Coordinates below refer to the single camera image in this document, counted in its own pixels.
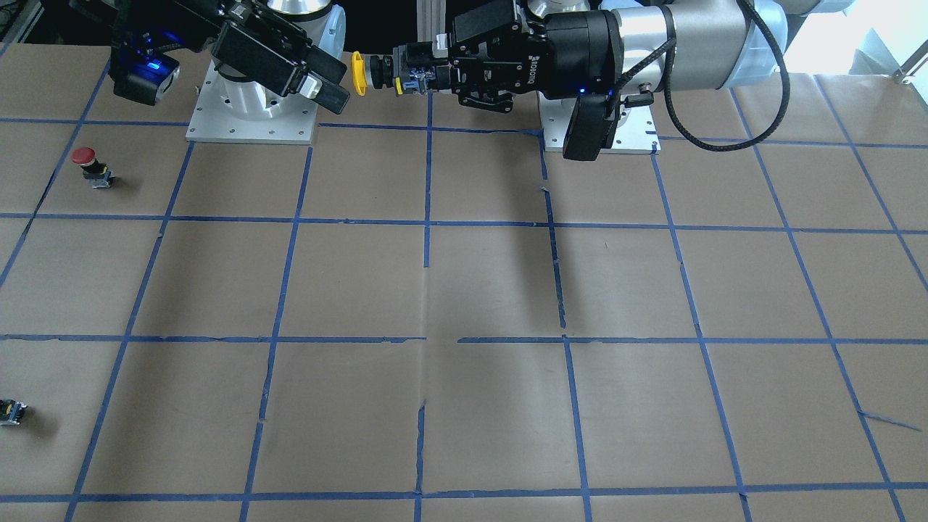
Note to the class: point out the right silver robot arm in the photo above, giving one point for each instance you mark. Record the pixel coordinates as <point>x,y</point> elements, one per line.
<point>304,22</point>

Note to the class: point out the aluminium frame post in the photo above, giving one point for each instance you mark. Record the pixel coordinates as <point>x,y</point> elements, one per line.
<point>430,26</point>

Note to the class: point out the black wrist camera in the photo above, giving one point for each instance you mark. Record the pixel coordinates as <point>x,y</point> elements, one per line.
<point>140,68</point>
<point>590,125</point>

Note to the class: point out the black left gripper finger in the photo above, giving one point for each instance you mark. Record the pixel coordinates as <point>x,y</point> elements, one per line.
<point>423,53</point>

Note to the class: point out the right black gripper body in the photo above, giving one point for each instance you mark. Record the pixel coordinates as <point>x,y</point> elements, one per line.
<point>255,52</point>

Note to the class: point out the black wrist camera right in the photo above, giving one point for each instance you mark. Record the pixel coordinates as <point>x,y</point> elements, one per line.
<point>140,68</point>

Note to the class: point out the red push button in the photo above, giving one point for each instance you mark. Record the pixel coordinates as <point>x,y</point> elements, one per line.
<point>96,173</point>

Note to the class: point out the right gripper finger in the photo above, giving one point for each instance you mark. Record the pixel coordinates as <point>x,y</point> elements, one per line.
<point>284,60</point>

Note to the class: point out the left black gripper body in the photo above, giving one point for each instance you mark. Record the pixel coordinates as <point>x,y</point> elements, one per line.
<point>580,51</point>

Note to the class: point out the yellow push button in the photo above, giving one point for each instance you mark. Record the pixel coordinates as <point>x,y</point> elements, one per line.
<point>381,72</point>

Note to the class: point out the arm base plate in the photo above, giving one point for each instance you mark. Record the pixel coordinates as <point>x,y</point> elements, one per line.
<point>634,132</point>
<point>248,113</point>

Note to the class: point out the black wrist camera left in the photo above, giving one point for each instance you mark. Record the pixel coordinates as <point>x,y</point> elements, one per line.
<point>590,125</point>

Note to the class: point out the green push button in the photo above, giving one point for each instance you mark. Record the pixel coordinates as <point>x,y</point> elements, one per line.
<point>12,412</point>

